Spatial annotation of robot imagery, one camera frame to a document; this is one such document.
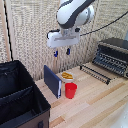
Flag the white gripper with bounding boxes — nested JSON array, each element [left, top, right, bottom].
[[46, 28, 81, 58]]

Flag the yellow food pieces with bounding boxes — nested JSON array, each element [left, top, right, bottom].
[[61, 72, 74, 80]]

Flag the beige woven folding screen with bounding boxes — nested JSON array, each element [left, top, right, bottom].
[[0, 0, 128, 82]]

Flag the red plastic cup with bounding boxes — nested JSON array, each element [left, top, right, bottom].
[[64, 82, 78, 100]]

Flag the black fabric storage box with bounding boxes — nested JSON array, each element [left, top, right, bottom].
[[0, 60, 52, 128]]

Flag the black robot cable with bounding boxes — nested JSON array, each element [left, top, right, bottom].
[[79, 10, 128, 37]]

